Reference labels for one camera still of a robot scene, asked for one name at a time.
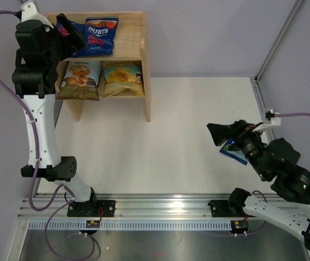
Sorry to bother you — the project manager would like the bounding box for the tan kettle cooked chips bag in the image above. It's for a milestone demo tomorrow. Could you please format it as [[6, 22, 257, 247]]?
[[103, 61, 145, 98]]

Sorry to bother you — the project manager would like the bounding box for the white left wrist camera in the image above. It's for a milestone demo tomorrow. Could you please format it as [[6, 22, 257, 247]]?
[[20, 0, 52, 26]]

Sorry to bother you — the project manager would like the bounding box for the white slotted cable duct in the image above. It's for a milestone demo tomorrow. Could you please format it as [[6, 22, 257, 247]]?
[[29, 220, 232, 231]]

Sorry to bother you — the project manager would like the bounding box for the light blue cassava chips bag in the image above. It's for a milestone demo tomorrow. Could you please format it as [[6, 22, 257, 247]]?
[[56, 61, 103, 101]]

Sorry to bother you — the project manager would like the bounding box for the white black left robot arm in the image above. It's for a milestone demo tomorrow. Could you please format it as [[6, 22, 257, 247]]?
[[12, 13, 98, 217]]

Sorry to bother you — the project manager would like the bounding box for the wooden two-tier shelf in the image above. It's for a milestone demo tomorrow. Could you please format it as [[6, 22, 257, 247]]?
[[55, 11, 151, 122]]

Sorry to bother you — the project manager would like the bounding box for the blue Burts spicy chilli bag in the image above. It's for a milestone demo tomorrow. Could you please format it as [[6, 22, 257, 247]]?
[[55, 21, 87, 59]]

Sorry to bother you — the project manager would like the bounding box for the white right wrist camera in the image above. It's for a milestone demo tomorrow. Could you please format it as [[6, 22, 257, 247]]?
[[252, 109, 281, 133]]

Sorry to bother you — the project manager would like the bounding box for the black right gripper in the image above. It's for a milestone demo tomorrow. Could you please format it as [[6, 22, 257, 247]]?
[[206, 119, 269, 179]]

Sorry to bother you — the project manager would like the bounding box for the Burts sea salt vinegar bag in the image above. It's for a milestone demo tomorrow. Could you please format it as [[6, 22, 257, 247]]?
[[219, 119, 249, 166]]

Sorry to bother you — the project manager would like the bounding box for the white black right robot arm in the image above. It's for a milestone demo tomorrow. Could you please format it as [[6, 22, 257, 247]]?
[[207, 117, 310, 251]]

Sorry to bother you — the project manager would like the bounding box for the aluminium mounting rail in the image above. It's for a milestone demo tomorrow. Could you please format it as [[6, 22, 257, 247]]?
[[17, 193, 310, 218]]

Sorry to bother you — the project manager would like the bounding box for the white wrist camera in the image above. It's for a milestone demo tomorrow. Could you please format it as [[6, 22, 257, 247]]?
[[20, 0, 52, 26], [252, 109, 281, 133]]

